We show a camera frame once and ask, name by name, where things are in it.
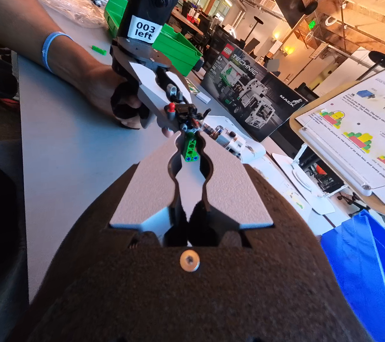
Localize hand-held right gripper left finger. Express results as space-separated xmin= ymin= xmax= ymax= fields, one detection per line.
xmin=109 ymin=131 xmax=182 ymax=237

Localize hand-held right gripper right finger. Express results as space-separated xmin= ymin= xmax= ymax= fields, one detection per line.
xmin=196 ymin=133 xmax=274 ymax=228

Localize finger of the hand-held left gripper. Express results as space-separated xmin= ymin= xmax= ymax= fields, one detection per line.
xmin=129 ymin=61 xmax=181 ymax=135
xmin=165 ymin=71 xmax=193 ymax=105

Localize small black lego assembly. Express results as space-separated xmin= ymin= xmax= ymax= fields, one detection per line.
xmin=164 ymin=83 xmax=212 ymax=135

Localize green lego beam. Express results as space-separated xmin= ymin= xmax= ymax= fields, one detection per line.
xmin=181 ymin=131 xmax=200 ymax=162

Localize person's left forearm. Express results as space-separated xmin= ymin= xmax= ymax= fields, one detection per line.
xmin=0 ymin=0 xmax=97 ymax=90

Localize lego instruction booklet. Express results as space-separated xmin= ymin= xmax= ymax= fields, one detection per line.
xmin=205 ymin=115 xmax=313 ymax=222

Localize partly built lego truck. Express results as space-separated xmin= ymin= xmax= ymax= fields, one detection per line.
xmin=199 ymin=121 xmax=246 ymax=159

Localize black lego set box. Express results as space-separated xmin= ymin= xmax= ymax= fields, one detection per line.
xmin=200 ymin=41 xmax=309 ymax=143

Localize person's left hand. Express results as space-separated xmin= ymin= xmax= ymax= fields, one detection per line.
xmin=80 ymin=64 xmax=143 ymax=130

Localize green sticker sheet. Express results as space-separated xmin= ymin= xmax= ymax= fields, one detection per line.
xmin=184 ymin=77 xmax=200 ymax=95

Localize green bin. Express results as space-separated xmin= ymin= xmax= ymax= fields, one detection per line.
xmin=104 ymin=0 xmax=203 ymax=77

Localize clear plastic bags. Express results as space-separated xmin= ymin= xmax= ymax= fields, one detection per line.
xmin=16 ymin=0 xmax=109 ymax=29

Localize black floor lamp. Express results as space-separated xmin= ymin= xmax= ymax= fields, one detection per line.
xmin=243 ymin=15 xmax=264 ymax=44

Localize blue wristband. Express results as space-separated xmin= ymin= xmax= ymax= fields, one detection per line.
xmin=42 ymin=31 xmax=74 ymax=74

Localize printed instruction sheet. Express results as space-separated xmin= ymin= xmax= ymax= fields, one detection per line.
xmin=296 ymin=71 xmax=385 ymax=189

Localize blue plastic bin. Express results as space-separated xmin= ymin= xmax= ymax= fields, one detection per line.
xmin=320 ymin=209 xmax=385 ymax=342

